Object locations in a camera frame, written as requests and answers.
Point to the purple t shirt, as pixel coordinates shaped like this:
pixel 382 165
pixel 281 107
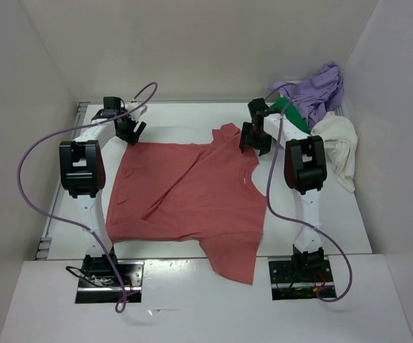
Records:
pixel 329 72

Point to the cream white t shirt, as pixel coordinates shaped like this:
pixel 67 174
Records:
pixel 340 145

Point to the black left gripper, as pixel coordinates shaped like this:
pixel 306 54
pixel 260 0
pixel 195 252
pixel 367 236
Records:
pixel 132 137

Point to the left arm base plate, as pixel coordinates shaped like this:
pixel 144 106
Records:
pixel 95 289

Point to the green t shirt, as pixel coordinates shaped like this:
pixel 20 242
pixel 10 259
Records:
pixel 292 114

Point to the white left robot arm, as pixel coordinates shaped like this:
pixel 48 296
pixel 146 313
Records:
pixel 82 168

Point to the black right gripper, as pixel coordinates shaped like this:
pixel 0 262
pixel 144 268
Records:
pixel 264 146

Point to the red t shirt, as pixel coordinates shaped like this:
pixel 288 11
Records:
pixel 202 192

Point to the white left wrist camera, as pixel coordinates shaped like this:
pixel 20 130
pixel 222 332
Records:
pixel 136 110

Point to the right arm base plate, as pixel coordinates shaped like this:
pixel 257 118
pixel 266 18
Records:
pixel 287 284

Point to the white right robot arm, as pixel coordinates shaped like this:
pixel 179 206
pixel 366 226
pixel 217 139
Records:
pixel 305 171

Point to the white plastic basket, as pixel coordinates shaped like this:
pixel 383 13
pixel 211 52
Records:
pixel 338 110

